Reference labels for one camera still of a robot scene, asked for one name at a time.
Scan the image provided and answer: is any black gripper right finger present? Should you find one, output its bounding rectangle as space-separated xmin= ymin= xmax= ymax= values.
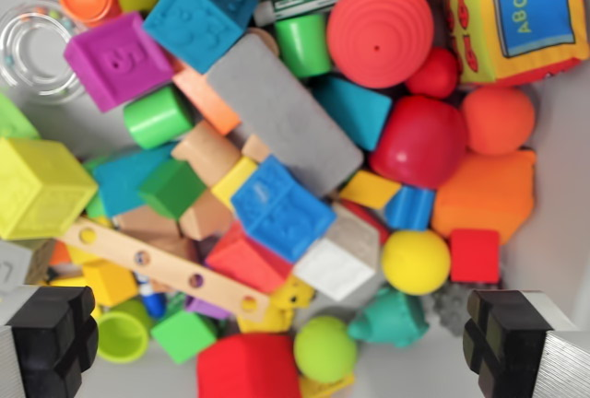
xmin=463 ymin=289 xmax=590 ymax=398

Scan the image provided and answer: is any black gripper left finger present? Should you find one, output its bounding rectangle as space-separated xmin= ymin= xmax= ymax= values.
xmin=0 ymin=285 xmax=100 ymax=398

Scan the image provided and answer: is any grey gear piece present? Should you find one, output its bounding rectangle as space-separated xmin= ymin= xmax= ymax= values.
xmin=422 ymin=283 xmax=472 ymax=337

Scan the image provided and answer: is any lime green cup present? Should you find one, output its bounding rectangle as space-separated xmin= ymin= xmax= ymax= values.
xmin=96 ymin=298 xmax=154 ymax=365

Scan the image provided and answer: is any yellow wooden cube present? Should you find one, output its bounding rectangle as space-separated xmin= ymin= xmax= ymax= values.
xmin=81 ymin=259 xmax=140 ymax=309

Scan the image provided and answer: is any small red cube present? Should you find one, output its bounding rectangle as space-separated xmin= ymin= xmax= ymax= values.
xmin=449 ymin=228 xmax=502 ymax=285

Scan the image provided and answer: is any blue marker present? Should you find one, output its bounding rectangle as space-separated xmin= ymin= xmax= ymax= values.
xmin=139 ymin=275 xmax=168 ymax=319

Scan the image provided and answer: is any teal rubber animal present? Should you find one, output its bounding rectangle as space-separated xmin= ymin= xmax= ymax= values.
xmin=348 ymin=287 xmax=431 ymax=349

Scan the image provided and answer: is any yellow ball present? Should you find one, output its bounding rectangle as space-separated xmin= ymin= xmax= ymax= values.
xmin=381 ymin=229 xmax=452 ymax=297

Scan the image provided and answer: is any wooden strip with holes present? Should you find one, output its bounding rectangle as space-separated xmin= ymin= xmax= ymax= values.
xmin=57 ymin=217 xmax=271 ymax=323

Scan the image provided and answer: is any yellow-green rubber cube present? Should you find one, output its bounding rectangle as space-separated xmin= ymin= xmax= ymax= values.
xmin=0 ymin=136 xmax=100 ymax=241

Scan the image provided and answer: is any orange soft block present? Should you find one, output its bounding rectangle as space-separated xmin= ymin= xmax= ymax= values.
xmin=431 ymin=148 xmax=538 ymax=246

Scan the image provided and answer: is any purple block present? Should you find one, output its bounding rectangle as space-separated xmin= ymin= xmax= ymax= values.
xmin=183 ymin=294 xmax=231 ymax=322

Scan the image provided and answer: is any blue plastic cylinder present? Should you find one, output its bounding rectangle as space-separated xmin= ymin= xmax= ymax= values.
xmin=384 ymin=184 xmax=437 ymax=232

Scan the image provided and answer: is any teal blue wedge block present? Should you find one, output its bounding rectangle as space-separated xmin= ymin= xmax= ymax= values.
xmin=84 ymin=142 xmax=179 ymax=219

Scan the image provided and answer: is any red wooden block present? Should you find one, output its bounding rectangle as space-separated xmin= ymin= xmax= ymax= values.
xmin=339 ymin=198 xmax=391 ymax=246

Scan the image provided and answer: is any lime green ball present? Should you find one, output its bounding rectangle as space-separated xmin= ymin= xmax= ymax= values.
xmin=293 ymin=314 xmax=359 ymax=384

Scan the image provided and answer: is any white grey cube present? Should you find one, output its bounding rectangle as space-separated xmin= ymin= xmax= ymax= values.
xmin=292 ymin=203 xmax=391 ymax=303

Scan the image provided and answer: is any green wooden cube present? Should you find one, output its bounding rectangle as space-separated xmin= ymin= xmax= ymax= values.
xmin=137 ymin=158 xmax=208 ymax=222

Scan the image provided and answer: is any yellow flat piece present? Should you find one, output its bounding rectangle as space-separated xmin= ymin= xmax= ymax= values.
xmin=299 ymin=372 xmax=356 ymax=398

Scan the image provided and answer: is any large red soft cube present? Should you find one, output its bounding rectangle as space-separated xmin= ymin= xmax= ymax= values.
xmin=196 ymin=333 xmax=303 ymax=398

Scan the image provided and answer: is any yellow flat wooden block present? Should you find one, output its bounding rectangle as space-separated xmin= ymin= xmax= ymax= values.
xmin=339 ymin=170 xmax=402 ymax=210

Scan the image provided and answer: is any red rubber block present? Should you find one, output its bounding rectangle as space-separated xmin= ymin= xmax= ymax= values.
xmin=205 ymin=220 xmax=294 ymax=296

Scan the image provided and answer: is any dark red glossy shape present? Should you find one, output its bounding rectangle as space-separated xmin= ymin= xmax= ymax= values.
xmin=368 ymin=95 xmax=469 ymax=190

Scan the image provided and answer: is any light green rubber block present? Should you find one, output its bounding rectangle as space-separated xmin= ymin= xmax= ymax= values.
xmin=0 ymin=92 xmax=41 ymax=141

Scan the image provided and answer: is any orange rubber ball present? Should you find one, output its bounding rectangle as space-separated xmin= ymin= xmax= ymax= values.
xmin=461 ymin=87 xmax=537 ymax=157

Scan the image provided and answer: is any yellow rubber toy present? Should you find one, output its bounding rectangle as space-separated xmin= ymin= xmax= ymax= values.
xmin=236 ymin=275 xmax=317 ymax=334

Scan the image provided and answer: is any green plastic cylinder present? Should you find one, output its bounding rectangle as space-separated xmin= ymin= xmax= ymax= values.
xmin=123 ymin=85 xmax=195 ymax=150

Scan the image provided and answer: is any blue rubber cube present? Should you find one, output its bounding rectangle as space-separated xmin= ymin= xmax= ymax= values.
xmin=230 ymin=154 xmax=337 ymax=264

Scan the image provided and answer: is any teal foam block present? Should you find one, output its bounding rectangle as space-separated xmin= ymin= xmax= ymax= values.
xmin=312 ymin=76 xmax=394 ymax=153

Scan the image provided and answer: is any small red ball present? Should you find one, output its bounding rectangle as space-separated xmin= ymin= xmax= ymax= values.
xmin=405 ymin=46 xmax=460 ymax=100

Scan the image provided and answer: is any small natural wooden block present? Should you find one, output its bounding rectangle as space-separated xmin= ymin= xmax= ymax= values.
xmin=242 ymin=134 xmax=274 ymax=164

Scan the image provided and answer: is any magenta rubber cube number five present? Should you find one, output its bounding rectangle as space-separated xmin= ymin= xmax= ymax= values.
xmin=63 ymin=11 xmax=176 ymax=113

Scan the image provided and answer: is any orange flat block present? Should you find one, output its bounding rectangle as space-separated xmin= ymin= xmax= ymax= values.
xmin=172 ymin=65 xmax=243 ymax=136

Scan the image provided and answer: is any fabric ABC cube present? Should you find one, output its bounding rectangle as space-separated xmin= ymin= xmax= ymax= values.
xmin=444 ymin=0 xmax=590 ymax=88

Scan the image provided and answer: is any grey foam brick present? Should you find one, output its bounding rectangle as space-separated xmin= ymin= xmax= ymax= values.
xmin=206 ymin=32 xmax=365 ymax=199

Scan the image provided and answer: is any red ridged dome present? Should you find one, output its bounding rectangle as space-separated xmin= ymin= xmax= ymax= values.
xmin=326 ymin=0 xmax=435 ymax=90

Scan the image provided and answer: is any teal rubber cube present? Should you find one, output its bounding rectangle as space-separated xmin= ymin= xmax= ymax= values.
xmin=142 ymin=0 xmax=260 ymax=75

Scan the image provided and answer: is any green white marker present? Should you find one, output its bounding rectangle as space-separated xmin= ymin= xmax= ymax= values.
xmin=253 ymin=0 xmax=342 ymax=27

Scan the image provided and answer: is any clear plastic ring rattle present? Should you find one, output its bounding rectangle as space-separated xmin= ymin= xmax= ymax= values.
xmin=0 ymin=0 xmax=89 ymax=105

